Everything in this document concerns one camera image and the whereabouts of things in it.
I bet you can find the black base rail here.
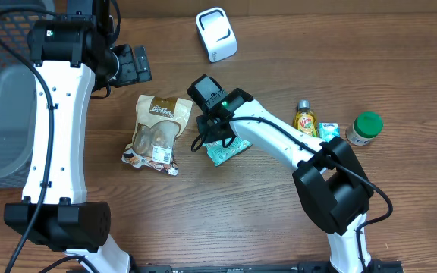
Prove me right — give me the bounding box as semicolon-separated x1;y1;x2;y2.
132;259;404;273

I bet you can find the green lidded jar with tissues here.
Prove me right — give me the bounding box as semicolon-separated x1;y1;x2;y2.
346;111;384;146

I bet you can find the dark grey plastic basket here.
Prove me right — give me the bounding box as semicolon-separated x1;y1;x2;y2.
0;0;55;187

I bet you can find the small teal tissue pack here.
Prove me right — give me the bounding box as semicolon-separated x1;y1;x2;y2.
318;123;340;142

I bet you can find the yellow liquid bottle silver cap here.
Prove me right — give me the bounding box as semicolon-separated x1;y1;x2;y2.
293;99;319;137

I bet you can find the brown snack wrapper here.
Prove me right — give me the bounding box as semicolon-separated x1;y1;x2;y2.
121;95;193;176

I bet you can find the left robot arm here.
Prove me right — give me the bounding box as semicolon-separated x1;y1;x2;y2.
4;1;151;272

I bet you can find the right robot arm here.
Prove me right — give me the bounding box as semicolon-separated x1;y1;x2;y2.
187;75;373;272

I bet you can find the white barcode scanner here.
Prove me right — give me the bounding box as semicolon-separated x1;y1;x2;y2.
195;7;237;63

